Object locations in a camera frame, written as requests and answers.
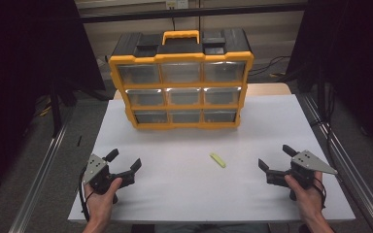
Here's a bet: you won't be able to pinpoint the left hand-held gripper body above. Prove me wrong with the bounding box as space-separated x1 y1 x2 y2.
83 153 136 205

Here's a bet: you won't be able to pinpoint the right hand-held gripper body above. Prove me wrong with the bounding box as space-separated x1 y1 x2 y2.
265 150 339 202

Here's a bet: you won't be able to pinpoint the small yellow-green stick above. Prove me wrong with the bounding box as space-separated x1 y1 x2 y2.
210 152 227 169

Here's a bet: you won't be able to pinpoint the yellow and black organizer cabinet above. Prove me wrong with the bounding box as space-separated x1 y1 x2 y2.
108 28 255 131

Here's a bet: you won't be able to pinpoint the person's left hand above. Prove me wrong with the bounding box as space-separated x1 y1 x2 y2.
83 177 123 225

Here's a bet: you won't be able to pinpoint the person's right hand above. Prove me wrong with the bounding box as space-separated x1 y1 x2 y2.
284 171 324 221

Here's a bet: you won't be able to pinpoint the white table board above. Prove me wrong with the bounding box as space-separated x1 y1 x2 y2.
67 94 356 223

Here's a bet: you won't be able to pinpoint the wooden table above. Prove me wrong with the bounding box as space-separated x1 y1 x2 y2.
114 83 292 101

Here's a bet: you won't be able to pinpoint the black metal stand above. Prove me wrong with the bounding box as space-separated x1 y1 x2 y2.
48 79 79 139

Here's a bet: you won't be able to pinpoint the person's lap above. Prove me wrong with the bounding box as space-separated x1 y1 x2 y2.
153 222 270 233

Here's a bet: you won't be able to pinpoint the grid of clear plastic drawers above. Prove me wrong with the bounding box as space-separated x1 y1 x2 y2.
116 61 247 124

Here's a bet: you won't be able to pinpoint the dark curtain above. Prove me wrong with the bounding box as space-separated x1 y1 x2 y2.
286 0 373 161
0 0 107 203

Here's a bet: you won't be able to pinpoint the black horizontal bar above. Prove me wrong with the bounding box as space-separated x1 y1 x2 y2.
79 2 307 24

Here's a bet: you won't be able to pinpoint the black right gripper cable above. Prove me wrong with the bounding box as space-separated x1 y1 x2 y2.
314 176 327 209

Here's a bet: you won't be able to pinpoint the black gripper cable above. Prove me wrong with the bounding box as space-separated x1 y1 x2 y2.
78 166 95 223
314 176 327 209

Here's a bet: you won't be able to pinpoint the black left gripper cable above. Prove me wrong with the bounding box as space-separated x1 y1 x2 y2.
78 166 95 223

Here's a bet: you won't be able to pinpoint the aluminium floor rail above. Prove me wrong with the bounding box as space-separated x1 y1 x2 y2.
299 93 373 233
8 122 70 233

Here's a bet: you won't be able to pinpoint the yellow floor cable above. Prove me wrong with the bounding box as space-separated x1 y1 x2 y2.
38 102 53 118

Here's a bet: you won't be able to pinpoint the black floor cables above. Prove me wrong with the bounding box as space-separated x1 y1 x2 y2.
248 55 293 80

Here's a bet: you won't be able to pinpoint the white wall outlet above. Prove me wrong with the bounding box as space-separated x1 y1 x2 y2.
165 0 189 10

